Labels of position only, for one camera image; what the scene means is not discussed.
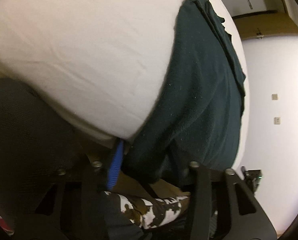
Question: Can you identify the dark green knit garment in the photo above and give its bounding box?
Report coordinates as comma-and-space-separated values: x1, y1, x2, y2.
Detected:
122, 0, 245, 184

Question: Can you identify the cow print fabric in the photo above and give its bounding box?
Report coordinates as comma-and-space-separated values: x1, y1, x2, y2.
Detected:
105, 191, 189, 229

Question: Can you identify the white bed mattress sheet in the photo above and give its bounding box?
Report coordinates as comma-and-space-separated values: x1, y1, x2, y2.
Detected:
0, 0, 251, 170

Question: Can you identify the brown wooden door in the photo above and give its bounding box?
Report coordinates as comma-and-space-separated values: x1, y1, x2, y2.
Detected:
233, 0, 298, 40

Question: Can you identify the beige wall socket plate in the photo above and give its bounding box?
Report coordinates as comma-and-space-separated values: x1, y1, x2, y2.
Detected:
274, 117, 281, 125

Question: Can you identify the beige wall switch plate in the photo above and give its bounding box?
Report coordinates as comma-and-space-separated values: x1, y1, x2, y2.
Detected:
272, 94, 278, 100

